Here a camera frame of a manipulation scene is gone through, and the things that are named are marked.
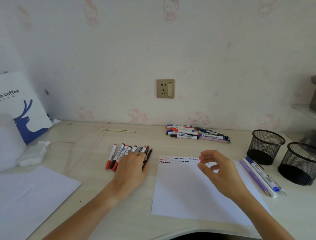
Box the purple slim pen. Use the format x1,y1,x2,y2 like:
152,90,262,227
239,160,271,196

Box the person's right hand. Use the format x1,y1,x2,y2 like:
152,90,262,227
197,149,250,201

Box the clear acrylic rack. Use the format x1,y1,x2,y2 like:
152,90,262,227
292,104,316,146

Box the person's right forearm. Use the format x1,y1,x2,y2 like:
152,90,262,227
231,190,296,240

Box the thin pink cord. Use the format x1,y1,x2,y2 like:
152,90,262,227
48,122,110,173

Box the white paper sheet with squiggles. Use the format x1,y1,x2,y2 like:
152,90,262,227
151,156,272,227

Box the person's left hand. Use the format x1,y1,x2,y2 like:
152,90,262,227
110,151,149,197

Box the person's left forearm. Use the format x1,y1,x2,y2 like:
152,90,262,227
42,182,129,240

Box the blank white paper sheet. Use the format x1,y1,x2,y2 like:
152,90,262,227
0,165,83,240

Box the paper-wrapped chopsticks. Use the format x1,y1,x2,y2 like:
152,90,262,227
99,128,136,133

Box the gold wall socket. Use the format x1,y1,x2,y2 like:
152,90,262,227
157,79,175,99

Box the crumpled white tissue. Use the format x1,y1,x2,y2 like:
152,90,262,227
16,140,51,167

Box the pile of assorted pens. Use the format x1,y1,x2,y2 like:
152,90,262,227
166,124,231,144

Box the black mesh cup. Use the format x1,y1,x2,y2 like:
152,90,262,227
277,142,316,186
246,129,286,165

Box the wooden pencil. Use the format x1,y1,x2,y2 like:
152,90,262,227
254,161,287,195

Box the light wooden table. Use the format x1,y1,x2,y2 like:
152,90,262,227
0,120,316,240

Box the white slim pen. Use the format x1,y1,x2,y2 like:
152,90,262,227
242,158,277,198

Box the white plastic bag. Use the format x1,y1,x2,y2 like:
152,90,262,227
0,72,54,145

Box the blue-capped white marker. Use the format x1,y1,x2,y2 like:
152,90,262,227
246,156,280,192

